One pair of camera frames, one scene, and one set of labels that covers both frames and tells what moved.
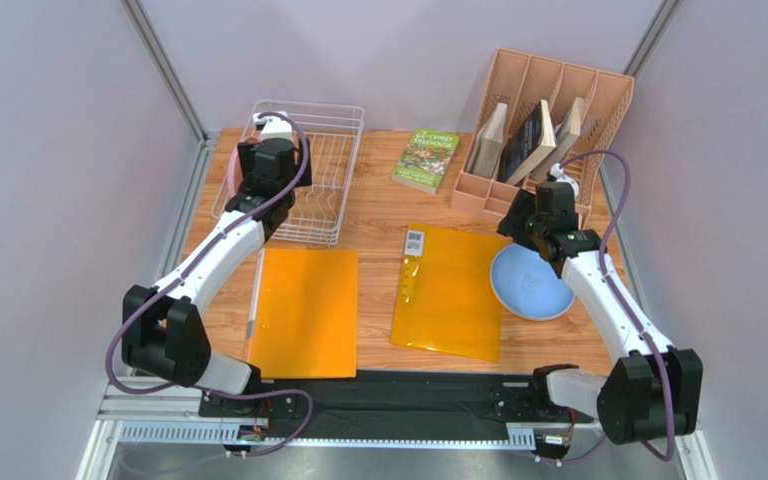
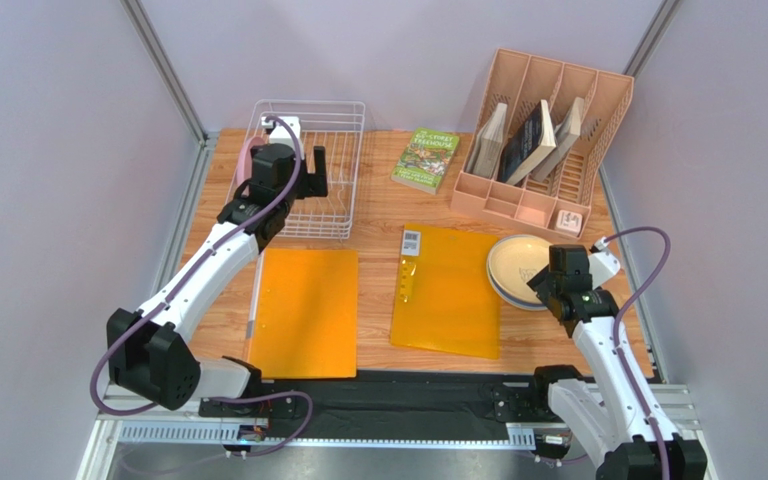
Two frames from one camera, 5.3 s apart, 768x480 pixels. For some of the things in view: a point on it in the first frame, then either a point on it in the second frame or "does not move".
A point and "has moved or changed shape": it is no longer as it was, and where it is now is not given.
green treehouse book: [426, 159] does not move
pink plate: [235, 177] has moved or changed shape
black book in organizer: [527, 147] does not move
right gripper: [512, 220] → [542, 287]
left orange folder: [303, 316] does not move
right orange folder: [444, 300] does not move
